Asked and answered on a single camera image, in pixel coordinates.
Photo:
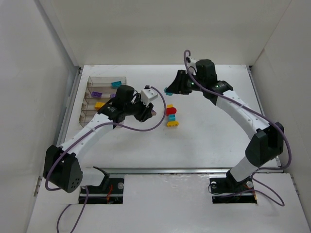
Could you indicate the yellow lego plate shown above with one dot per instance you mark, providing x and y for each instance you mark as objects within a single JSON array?
[{"x": 172, "y": 123}]

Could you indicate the small yellow lego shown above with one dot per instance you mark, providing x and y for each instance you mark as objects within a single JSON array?
[{"x": 99, "y": 105}]

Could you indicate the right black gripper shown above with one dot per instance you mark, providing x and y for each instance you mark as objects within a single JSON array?
[{"x": 181, "y": 82}]

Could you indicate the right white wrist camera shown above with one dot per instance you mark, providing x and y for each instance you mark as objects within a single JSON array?
[{"x": 191, "y": 64}]

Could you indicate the small cyan square lego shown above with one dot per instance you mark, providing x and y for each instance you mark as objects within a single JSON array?
[{"x": 167, "y": 93}]

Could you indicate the aluminium rail front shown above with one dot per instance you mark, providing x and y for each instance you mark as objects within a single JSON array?
[{"x": 166, "y": 170}]

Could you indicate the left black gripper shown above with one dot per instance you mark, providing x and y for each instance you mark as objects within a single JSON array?
[{"x": 141, "y": 111}]

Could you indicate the clear bin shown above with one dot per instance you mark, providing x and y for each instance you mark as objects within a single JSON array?
[
  {"x": 89, "y": 103},
  {"x": 105, "y": 90},
  {"x": 104, "y": 81},
  {"x": 83, "y": 119}
]

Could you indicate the purple lego plate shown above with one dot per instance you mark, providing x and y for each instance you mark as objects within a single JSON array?
[{"x": 96, "y": 94}]

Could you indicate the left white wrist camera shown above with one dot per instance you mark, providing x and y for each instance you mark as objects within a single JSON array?
[{"x": 147, "y": 96}]

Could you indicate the red rounded lego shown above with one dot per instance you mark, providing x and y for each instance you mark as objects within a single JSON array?
[{"x": 171, "y": 111}]

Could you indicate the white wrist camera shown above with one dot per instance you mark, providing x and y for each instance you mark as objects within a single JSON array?
[
  {"x": 147, "y": 96},
  {"x": 191, "y": 64}
]

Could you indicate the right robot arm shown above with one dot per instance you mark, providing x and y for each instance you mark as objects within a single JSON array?
[{"x": 266, "y": 139}]

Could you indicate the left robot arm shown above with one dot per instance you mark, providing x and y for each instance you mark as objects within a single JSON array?
[{"x": 63, "y": 163}]

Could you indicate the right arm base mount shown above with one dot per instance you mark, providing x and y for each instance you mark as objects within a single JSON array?
[{"x": 224, "y": 192}]

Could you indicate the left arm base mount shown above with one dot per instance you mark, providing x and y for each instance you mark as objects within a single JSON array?
[{"x": 101, "y": 187}]

